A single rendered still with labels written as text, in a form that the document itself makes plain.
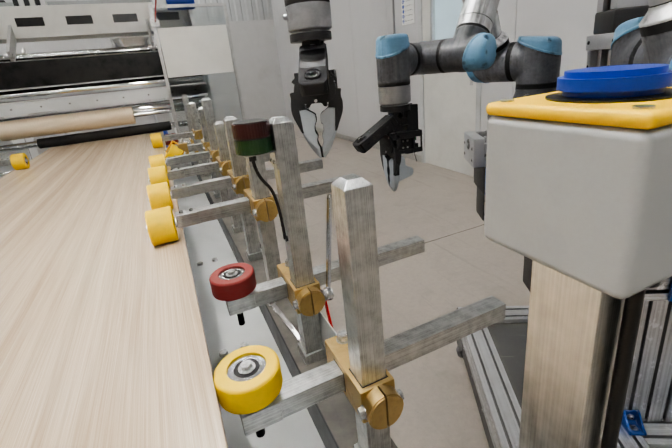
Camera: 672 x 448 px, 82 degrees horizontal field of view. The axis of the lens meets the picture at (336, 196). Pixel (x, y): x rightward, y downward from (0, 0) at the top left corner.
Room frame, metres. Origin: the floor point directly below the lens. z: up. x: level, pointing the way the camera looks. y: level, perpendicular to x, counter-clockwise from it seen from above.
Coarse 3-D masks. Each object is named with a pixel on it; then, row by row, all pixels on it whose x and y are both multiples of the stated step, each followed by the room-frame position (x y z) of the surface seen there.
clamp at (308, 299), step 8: (280, 264) 0.71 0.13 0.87; (280, 272) 0.68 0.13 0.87; (288, 272) 0.67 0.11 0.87; (288, 280) 0.64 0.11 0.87; (288, 288) 0.64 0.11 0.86; (296, 288) 0.61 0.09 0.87; (304, 288) 0.61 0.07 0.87; (312, 288) 0.60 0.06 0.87; (288, 296) 0.65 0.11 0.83; (296, 296) 0.60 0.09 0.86; (304, 296) 0.59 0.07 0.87; (312, 296) 0.59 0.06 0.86; (320, 296) 0.60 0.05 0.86; (296, 304) 0.59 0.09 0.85; (304, 304) 0.59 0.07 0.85; (312, 304) 0.60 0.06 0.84; (320, 304) 0.60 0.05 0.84; (304, 312) 0.58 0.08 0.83; (312, 312) 0.59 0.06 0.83
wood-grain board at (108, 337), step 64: (0, 192) 1.48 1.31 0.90; (64, 192) 1.37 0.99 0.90; (128, 192) 1.28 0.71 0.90; (0, 256) 0.83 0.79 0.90; (64, 256) 0.79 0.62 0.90; (128, 256) 0.75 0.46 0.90; (0, 320) 0.55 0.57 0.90; (64, 320) 0.53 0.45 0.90; (128, 320) 0.52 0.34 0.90; (192, 320) 0.50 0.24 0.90; (0, 384) 0.40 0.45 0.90; (64, 384) 0.39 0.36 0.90; (128, 384) 0.38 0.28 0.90; (192, 384) 0.37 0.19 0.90
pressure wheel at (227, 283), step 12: (228, 264) 0.66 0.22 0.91; (240, 264) 0.65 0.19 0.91; (216, 276) 0.62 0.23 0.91; (228, 276) 0.61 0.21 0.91; (240, 276) 0.61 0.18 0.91; (252, 276) 0.61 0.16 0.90; (216, 288) 0.59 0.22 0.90; (228, 288) 0.58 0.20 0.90; (240, 288) 0.59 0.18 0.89; (252, 288) 0.61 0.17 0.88; (228, 300) 0.58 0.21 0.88; (240, 324) 0.62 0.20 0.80
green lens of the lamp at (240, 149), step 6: (264, 138) 0.59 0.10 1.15; (270, 138) 0.61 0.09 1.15; (234, 144) 0.61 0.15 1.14; (240, 144) 0.59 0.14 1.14; (246, 144) 0.59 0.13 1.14; (252, 144) 0.58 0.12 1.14; (258, 144) 0.59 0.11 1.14; (264, 144) 0.59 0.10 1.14; (270, 144) 0.60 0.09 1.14; (240, 150) 0.59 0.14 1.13; (246, 150) 0.59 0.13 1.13; (252, 150) 0.58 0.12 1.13; (258, 150) 0.59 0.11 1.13; (264, 150) 0.59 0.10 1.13; (270, 150) 0.60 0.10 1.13
